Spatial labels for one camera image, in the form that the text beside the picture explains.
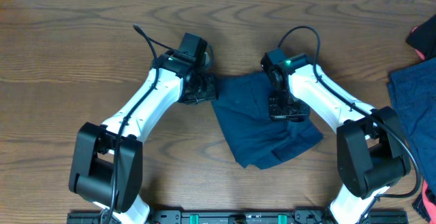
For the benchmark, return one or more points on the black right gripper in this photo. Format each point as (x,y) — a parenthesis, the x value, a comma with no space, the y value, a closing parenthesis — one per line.
(276,114)

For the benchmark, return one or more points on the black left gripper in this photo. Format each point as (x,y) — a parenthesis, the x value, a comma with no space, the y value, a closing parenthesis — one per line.
(203,90)

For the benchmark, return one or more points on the navy blue shorts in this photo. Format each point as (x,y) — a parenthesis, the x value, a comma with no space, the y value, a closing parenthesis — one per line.
(254,139)

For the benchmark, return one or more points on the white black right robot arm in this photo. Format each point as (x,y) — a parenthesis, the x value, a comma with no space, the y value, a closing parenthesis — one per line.
(371,153)

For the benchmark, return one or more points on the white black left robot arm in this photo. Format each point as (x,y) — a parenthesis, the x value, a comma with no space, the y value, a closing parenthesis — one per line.
(107,162)

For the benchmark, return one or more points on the pile of dark clothes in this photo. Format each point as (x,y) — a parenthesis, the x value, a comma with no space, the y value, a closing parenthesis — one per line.
(412,93)

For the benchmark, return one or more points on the red black garment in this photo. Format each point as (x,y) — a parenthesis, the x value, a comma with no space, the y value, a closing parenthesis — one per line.
(422,39)

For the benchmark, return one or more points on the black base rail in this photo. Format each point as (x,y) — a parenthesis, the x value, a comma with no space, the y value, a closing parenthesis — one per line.
(301,216)

